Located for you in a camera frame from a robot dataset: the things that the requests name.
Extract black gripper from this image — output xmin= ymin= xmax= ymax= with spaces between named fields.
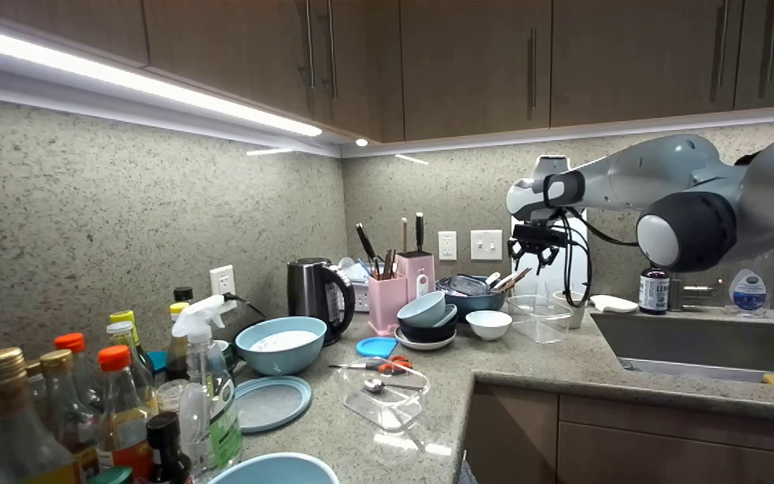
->
xmin=508 ymin=217 xmax=567 ymax=265

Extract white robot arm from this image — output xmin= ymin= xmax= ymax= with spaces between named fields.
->
xmin=505 ymin=135 xmax=774 ymax=272

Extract dark blue bowl with utensils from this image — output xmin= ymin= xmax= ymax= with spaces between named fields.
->
xmin=445 ymin=273 xmax=505 ymax=315

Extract small white bowl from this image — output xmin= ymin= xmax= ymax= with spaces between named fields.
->
xmin=465 ymin=308 xmax=512 ymax=340

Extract light blue bowl with white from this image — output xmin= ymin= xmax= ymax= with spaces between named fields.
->
xmin=233 ymin=315 xmax=328 ymax=377

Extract light blue front bowl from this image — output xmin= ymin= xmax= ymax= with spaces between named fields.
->
xmin=210 ymin=452 xmax=337 ymax=484

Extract white cutting board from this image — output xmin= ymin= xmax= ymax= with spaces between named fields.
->
xmin=509 ymin=207 xmax=590 ymax=307

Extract clear plastic cup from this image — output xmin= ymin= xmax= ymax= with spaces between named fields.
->
xmin=532 ymin=288 xmax=559 ymax=344

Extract white mug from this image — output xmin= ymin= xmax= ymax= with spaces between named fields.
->
xmin=554 ymin=291 xmax=585 ymax=331

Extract white small outlet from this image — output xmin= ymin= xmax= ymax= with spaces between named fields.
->
xmin=437 ymin=230 xmax=456 ymax=261

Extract white dish by sink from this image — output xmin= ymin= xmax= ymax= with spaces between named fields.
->
xmin=590 ymin=293 xmax=640 ymax=315

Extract pink knife block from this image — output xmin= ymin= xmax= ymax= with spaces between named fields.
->
xmin=398 ymin=252 xmax=436 ymax=297

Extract dark soap pump bottle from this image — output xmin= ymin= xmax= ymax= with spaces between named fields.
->
xmin=640 ymin=269 xmax=668 ymax=315

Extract stacked blue grey bowls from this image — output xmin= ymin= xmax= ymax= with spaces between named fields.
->
xmin=398 ymin=291 xmax=456 ymax=347

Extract pink utensil holder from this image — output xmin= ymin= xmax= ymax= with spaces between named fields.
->
xmin=368 ymin=277 xmax=406 ymax=335

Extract small blue lid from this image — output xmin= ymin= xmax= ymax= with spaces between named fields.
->
xmin=355 ymin=335 xmax=398 ymax=357

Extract clear blue dish soap bottle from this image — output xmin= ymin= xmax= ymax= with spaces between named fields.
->
xmin=727 ymin=269 xmax=769 ymax=311

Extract clear glass container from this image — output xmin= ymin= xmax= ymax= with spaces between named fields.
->
xmin=341 ymin=371 xmax=429 ymax=430

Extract metal spoon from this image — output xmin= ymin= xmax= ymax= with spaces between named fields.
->
xmin=363 ymin=377 xmax=427 ymax=395

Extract black electric kettle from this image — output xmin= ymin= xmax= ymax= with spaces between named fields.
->
xmin=286 ymin=257 xmax=355 ymax=340

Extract light blue plate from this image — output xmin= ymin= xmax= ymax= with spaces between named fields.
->
xmin=233 ymin=377 xmax=312 ymax=434

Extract white spray bottle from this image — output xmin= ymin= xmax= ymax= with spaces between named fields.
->
xmin=169 ymin=295 xmax=226 ymax=391

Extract black cap dark bottle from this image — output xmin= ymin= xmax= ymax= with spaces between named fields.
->
xmin=144 ymin=410 xmax=191 ymax=484

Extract yellow cap bottle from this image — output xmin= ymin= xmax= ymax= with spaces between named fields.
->
xmin=108 ymin=308 xmax=153 ymax=395

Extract orange cap sauce bottle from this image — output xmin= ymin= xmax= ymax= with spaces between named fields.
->
xmin=96 ymin=344 xmax=153 ymax=484

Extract red cap bottle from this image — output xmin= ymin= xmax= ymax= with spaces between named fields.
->
xmin=53 ymin=331 xmax=102 ymax=410

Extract gold cap sauce bottle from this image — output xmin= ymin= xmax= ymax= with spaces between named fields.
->
xmin=0 ymin=347 xmax=79 ymax=484

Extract under cabinet light strip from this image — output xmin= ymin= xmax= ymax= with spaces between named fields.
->
xmin=0 ymin=32 xmax=321 ymax=137

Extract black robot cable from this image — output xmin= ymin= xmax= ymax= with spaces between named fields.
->
xmin=559 ymin=207 xmax=641 ymax=308

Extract white light switch plate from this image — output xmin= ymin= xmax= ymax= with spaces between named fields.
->
xmin=469 ymin=229 xmax=503 ymax=261

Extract white wall outlet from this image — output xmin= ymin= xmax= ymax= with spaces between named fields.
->
xmin=210 ymin=262 xmax=233 ymax=293

